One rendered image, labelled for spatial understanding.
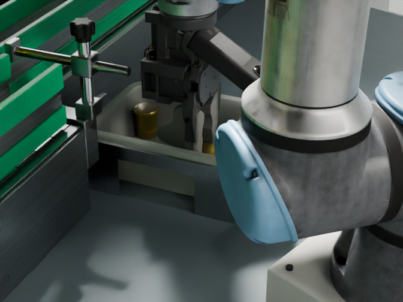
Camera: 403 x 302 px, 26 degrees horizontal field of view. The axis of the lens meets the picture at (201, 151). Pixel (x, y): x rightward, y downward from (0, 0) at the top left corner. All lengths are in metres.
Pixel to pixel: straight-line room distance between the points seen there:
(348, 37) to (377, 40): 0.98
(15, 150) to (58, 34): 0.28
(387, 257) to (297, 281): 0.11
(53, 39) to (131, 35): 0.20
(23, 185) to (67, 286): 0.13
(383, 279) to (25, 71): 0.55
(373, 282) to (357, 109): 0.22
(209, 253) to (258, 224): 0.32
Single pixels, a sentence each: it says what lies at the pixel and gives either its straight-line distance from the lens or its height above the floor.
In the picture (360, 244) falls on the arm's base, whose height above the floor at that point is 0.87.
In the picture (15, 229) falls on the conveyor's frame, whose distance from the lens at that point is 1.00.
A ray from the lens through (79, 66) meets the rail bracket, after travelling 1.06.
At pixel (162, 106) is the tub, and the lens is 1.28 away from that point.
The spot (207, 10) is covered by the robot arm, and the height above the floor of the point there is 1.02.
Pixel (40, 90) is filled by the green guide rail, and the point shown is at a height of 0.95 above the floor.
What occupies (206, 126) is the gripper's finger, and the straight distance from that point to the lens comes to 1.17.
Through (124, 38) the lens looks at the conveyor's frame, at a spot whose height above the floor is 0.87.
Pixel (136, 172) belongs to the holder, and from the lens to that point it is 1.15.
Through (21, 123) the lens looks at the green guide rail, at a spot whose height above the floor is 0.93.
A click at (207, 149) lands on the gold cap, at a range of 1.16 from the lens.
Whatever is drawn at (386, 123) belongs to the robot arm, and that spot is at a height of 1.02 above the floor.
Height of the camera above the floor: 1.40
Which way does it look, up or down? 30 degrees down
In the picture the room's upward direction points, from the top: straight up
